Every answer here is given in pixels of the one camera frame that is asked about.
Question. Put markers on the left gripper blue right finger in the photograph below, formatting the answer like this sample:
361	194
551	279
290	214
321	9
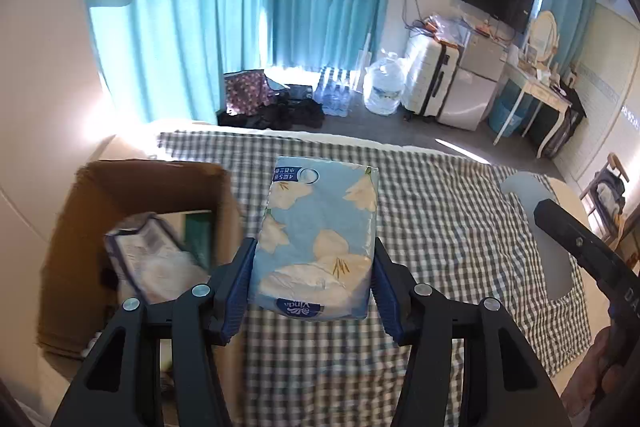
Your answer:
392	286

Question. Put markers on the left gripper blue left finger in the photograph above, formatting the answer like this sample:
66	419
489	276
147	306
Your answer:
230	285

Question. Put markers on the green 999 medicine box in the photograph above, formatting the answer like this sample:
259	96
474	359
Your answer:
193	230

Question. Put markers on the floral tissue paper pack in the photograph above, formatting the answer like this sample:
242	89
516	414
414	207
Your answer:
149	262

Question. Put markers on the blue flower tissue pack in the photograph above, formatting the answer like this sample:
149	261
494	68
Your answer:
314	253

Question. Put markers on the person right hand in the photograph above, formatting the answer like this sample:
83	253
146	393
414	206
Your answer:
590	375

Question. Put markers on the wooden chair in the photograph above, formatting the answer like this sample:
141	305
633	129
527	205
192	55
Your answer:
606	192

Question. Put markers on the checkered bed sheet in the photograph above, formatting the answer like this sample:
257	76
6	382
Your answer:
443	216

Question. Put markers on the cardboard box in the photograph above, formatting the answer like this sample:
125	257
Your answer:
118	344

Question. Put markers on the black clothes pile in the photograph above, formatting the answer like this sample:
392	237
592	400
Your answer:
290	107

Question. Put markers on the floral shopping bag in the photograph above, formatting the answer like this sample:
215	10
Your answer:
247	92

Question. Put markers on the pack of water bottles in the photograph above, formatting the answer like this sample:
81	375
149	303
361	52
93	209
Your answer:
334	90

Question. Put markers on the large water jug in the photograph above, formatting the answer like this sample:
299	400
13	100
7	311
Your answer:
383	84

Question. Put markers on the white suitcase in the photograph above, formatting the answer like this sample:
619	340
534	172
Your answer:
431	69

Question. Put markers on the silver mini fridge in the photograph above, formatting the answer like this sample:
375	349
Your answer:
475	83

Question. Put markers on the oval vanity mirror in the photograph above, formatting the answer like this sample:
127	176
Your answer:
542	39

